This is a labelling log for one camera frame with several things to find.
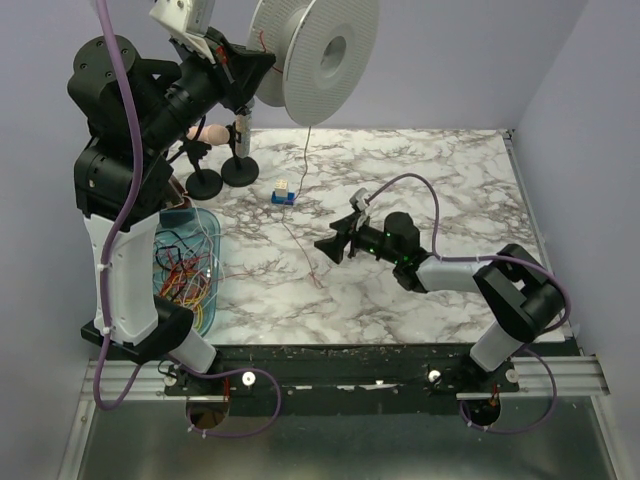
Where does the blue toy brick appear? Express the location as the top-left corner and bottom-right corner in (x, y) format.
(271, 191), (296, 206)

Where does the black stand of grey microphone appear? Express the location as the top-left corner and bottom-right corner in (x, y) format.
(221, 121), (259, 188)

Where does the yellow wire in tray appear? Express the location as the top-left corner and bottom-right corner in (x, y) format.
(162, 274), (209, 331)

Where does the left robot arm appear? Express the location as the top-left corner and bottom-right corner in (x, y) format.
(67, 29), (276, 373)

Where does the teal transparent plastic tray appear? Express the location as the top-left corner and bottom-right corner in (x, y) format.
(152, 207), (222, 336)

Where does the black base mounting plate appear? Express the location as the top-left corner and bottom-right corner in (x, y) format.
(100, 339), (589, 417)

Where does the black stand of pink microphone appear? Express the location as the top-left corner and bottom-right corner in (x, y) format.
(182, 140), (223, 200)

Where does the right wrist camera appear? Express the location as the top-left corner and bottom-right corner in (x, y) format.
(349, 188), (369, 217)

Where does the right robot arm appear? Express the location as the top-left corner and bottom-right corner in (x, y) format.
(314, 212), (568, 373)

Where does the brown wooden metronome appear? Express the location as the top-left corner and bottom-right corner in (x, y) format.
(166, 175), (192, 209)

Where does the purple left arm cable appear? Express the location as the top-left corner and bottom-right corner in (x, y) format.
(93, 0), (284, 441)

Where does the long red wire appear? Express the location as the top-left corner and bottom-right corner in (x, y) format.
(254, 29), (326, 289)

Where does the black wire in tray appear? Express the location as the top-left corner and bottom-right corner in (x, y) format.
(153, 239), (191, 271)

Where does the white wire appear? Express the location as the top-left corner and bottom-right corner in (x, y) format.
(194, 209), (224, 281)

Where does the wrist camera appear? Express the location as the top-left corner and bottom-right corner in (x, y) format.
(149, 0), (216, 62)
(349, 188), (369, 217)

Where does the grey mesh microphone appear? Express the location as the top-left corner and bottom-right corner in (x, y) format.
(235, 98), (255, 158)

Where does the beige dice block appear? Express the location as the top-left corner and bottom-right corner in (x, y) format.
(274, 179), (289, 197)

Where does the white perforated cable spool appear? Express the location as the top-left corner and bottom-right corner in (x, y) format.
(247, 0), (380, 127)

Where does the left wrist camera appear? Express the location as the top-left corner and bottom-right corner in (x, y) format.
(149, 0), (216, 62)

